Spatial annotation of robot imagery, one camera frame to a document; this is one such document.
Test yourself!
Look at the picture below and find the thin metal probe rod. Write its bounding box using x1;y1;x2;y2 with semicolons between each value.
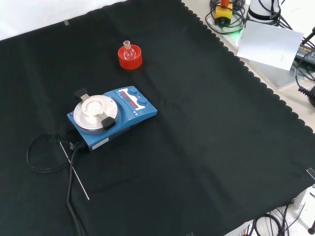
58;140;91;201

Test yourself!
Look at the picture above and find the black bench cloth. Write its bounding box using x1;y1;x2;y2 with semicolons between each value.
0;0;315;236

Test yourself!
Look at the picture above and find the black stop button cable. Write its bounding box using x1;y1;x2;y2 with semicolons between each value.
205;0;248;35

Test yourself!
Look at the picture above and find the black power adapter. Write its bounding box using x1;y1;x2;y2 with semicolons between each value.
293;42;315;67

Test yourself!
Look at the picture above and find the red ribbed flask ring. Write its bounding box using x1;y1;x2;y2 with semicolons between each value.
117;44;144;70

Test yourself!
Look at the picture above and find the black coiled cable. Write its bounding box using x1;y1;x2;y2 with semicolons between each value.
293;65;315;108

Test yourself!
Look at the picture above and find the yellow stop button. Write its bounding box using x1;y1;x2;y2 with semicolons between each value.
214;0;234;26

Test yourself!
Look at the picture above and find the thin black probe cable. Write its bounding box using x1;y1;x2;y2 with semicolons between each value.
26;132;75;173

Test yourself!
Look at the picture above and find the pale board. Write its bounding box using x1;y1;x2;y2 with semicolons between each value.
236;20;305;72

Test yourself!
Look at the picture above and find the thick black heater cable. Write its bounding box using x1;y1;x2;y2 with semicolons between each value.
65;141;87;236

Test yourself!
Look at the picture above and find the grey metal base plate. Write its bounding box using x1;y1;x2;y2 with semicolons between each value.
246;58;304;88

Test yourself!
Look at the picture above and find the blue base heater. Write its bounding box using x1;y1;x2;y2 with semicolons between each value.
66;85;158;153

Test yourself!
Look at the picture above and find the clear round-bottom flask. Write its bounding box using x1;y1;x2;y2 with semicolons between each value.
123;40;136;60

